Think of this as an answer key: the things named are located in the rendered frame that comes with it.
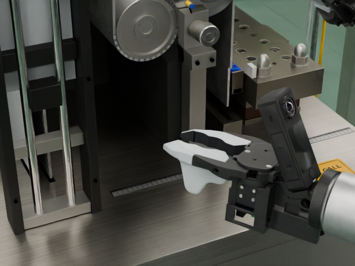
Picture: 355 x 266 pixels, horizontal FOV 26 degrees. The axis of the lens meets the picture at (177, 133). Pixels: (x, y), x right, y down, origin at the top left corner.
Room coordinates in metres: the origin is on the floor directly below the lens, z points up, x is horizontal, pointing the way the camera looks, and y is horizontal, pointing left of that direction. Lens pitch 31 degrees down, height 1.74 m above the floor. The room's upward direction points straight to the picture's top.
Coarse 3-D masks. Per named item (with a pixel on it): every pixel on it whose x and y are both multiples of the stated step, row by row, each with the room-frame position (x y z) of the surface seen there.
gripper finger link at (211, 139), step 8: (184, 136) 0.83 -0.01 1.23; (192, 136) 0.83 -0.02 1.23; (200, 136) 0.82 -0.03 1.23; (208, 136) 0.82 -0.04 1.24; (216, 136) 0.81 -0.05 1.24; (224, 136) 0.82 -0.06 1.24; (232, 136) 0.82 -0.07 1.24; (208, 144) 0.81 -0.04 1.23; (216, 144) 0.81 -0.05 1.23; (224, 144) 0.80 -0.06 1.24; (232, 144) 0.79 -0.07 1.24; (240, 144) 0.80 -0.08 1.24; (248, 144) 0.80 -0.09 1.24; (232, 152) 0.79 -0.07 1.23; (240, 152) 0.79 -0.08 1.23
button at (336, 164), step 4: (328, 160) 1.24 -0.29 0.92; (332, 160) 1.23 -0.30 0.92; (336, 160) 1.23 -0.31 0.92; (340, 160) 1.23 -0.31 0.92; (320, 164) 1.22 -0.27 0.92; (324, 164) 1.22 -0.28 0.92; (328, 164) 1.22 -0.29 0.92; (332, 164) 1.22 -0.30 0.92; (336, 164) 1.22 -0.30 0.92; (340, 164) 1.22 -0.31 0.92; (344, 164) 1.22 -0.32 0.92; (320, 168) 1.21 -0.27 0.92; (324, 168) 1.21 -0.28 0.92; (332, 168) 1.21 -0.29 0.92; (336, 168) 1.21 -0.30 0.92; (340, 168) 1.21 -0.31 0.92; (344, 168) 1.21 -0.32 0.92; (348, 168) 1.21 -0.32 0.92; (348, 172) 1.19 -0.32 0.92; (352, 172) 1.19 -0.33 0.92; (320, 176) 1.18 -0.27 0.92
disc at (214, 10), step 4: (172, 0) 1.31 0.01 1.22; (176, 0) 1.31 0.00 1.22; (180, 0) 1.31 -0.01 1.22; (224, 0) 1.35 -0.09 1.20; (228, 0) 1.36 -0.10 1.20; (176, 4) 1.31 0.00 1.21; (180, 4) 1.31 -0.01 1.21; (184, 4) 1.32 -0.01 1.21; (220, 4) 1.35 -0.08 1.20; (224, 4) 1.35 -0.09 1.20; (228, 4) 1.36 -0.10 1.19; (180, 8) 1.31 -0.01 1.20; (212, 8) 1.34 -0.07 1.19; (216, 8) 1.35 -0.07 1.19; (220, 8) 1.35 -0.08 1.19; (224, 8) 1.36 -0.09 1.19; (212, 12) 1.34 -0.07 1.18; (216, 12) 1.35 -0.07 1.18
